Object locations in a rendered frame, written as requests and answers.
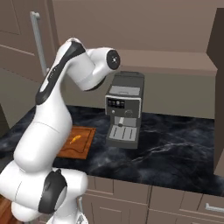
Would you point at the taupe base cabinet door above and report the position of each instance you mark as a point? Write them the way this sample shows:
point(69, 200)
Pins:
point(180, 217)
point(113, 210)

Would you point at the taupe tall cabinet door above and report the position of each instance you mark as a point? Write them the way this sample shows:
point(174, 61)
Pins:
point(17, 40)

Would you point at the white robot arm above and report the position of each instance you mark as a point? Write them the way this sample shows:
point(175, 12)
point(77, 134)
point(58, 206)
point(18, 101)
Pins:
point(49, 122)

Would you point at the orange piece of meat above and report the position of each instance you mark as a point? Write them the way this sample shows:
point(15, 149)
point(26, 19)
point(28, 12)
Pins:
point(75, 139)

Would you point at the taupe wall cabinet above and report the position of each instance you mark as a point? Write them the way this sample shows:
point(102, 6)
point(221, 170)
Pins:
point(137, 32)

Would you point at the taupe narrow drawer front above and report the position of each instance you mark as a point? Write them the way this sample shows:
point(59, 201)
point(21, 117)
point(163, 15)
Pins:
point(119, 189)

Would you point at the brown wooden cutting board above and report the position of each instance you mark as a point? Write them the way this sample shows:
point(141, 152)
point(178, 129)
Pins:
point(80, 143)

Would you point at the grey coffee machine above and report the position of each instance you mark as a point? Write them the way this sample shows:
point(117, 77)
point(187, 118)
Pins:
point(124, 110)

